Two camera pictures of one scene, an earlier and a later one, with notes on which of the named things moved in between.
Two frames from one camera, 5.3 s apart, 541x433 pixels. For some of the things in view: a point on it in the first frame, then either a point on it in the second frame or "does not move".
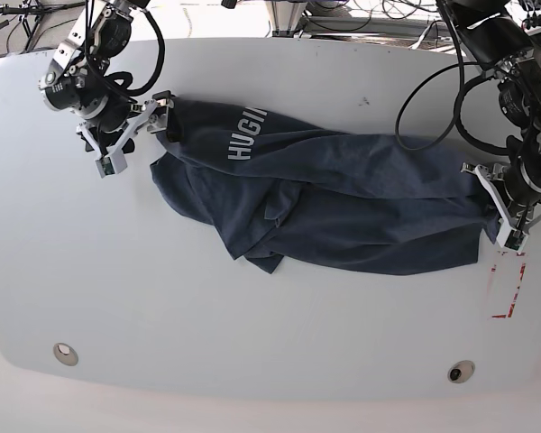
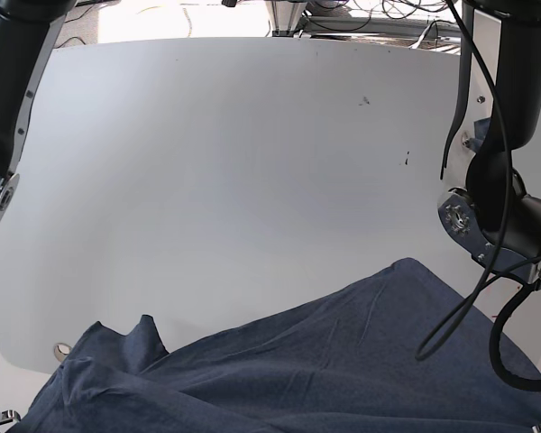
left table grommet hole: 66,354 does not move
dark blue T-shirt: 304,202 -> 399,351
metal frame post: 284,16 does not move
